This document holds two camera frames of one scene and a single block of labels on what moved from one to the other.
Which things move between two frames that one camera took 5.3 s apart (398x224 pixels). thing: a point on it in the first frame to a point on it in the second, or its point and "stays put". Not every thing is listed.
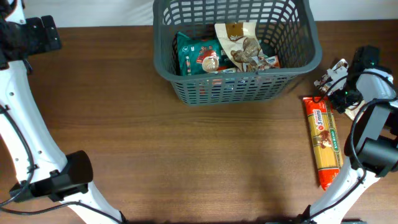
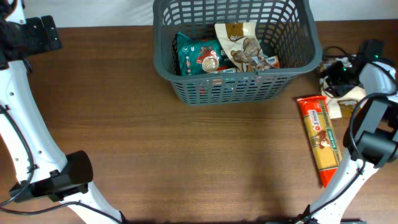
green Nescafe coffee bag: [194, 57] stays put
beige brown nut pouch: [240, 40] stays put
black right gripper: [341, 102] to [336, 90]
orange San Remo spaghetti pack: [321, 118] stays put
